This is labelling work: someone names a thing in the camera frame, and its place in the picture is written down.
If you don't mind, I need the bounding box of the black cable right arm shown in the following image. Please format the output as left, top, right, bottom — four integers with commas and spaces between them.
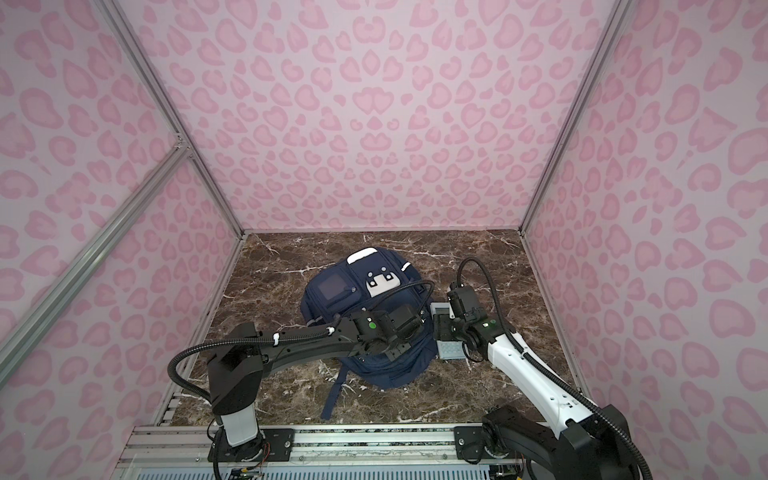
455, 256, 654, 480

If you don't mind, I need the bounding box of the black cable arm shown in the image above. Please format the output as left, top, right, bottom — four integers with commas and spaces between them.
455, 256, 654, 480
166, 278, 436, 404

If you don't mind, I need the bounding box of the navy blue student backpack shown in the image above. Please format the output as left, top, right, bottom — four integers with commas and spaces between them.
300, 247, 438, 420

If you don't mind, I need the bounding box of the aluminium diagonal frame bar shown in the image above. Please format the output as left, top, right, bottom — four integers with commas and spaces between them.
1, 141, 188, 385

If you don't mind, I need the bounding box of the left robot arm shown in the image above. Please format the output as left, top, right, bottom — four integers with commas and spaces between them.
207, 304, 428, 447

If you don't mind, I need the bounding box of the aluminium frame corner post right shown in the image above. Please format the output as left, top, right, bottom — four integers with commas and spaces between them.
518, 0, 636, 238

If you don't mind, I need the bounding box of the aluminium frame corner post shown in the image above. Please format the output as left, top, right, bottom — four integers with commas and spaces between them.
518, 0, 636, 238
94, 0, 246, 240

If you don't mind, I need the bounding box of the grey calculator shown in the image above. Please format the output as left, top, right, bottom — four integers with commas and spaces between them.
430, 302, 466, 361

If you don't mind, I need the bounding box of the aluminium frame corner post left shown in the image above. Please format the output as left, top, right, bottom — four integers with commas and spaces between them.
94, 0, 246, 240

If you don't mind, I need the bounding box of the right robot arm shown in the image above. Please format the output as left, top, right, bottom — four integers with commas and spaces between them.
433, 283, 651, 479

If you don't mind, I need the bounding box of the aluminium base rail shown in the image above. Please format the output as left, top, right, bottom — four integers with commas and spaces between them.
110, 389, 601, 480

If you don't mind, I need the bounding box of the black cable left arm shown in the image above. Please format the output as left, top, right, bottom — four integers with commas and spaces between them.
166, 278, 436, 404

